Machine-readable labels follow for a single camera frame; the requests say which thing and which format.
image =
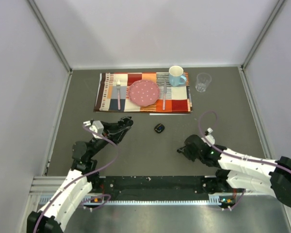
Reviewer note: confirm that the clear drinking glass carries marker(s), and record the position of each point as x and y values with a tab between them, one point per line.
202	82

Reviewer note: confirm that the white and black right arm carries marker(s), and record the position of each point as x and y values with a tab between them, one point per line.
240	171

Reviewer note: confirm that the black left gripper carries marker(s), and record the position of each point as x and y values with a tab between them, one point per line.
115	131

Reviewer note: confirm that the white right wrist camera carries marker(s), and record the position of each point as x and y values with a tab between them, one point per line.
208	138

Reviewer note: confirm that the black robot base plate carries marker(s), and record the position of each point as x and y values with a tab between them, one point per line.
161	188

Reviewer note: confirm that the colourful patchwork placemat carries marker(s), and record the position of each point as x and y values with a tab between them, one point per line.
178	99

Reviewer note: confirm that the aluminium frame rail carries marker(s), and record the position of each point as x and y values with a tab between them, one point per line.
184	189

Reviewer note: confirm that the fork with pink handle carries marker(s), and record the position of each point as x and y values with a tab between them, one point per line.
118	86

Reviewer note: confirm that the knife with pink handle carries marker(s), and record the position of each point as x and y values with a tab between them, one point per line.
164	95

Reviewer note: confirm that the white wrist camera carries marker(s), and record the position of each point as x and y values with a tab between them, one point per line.
208	138
93	126

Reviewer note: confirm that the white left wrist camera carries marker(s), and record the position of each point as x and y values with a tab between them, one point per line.
93	126

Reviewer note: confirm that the glossy black charging case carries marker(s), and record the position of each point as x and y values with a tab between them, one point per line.
159	128

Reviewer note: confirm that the pink dotted plate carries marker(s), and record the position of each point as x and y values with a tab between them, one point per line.
143	93

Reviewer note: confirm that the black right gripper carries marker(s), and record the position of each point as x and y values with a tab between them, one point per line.
186	151

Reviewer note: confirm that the light blue mug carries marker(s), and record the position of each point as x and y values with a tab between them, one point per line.
177	76

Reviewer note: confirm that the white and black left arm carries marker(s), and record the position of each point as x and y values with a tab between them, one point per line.
82	178

